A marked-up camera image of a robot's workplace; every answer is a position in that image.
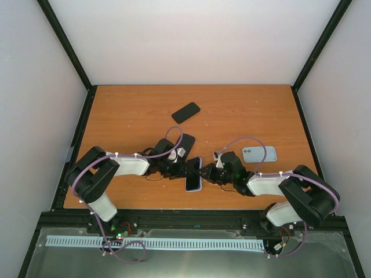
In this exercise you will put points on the black phone on table top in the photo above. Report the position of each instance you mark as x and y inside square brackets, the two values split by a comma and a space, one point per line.
[185, 112]

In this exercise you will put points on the light blue phone case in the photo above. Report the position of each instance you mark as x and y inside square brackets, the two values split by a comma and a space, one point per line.
[256, 154]

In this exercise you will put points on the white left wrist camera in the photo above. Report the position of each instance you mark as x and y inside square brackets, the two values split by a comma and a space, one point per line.
[176, 154]

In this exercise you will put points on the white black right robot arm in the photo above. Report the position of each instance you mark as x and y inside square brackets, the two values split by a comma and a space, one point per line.
[309, 198]

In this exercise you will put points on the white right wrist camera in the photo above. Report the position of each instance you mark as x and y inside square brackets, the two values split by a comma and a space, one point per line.
[217, 160]

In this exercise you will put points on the black left frame post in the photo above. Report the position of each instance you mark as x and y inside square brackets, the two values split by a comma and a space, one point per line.
[57, 28]

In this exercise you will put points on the light blue cable duct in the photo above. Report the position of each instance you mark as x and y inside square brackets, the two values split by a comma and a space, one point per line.
[163, 244]

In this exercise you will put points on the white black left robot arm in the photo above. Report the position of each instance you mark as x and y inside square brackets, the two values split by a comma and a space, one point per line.
[92, 174]

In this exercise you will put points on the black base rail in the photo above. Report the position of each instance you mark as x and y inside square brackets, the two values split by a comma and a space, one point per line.
[246, 222]

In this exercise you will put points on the black frame post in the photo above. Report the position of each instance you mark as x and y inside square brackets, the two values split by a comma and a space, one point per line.
[322, 41]
[57, 28]

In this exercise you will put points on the lavender phone case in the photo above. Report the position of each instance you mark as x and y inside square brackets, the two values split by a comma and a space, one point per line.
[193, 190]

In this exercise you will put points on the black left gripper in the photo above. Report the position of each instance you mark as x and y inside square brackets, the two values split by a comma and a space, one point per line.
[179, 172]

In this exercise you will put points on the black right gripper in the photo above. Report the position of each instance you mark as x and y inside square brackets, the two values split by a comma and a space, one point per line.
[209, 169]

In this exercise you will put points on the blue phone black screen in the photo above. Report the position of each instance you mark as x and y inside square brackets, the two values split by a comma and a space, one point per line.
[193, 176]

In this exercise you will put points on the purple phone black screen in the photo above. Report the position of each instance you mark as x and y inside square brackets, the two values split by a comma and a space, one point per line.
[185, 146]

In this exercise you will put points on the black right frame post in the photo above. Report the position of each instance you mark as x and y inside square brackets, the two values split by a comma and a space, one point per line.
[322, 41]

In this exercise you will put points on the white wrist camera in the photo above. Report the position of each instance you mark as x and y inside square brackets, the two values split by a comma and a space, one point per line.
[217, 160]
[176, 154]

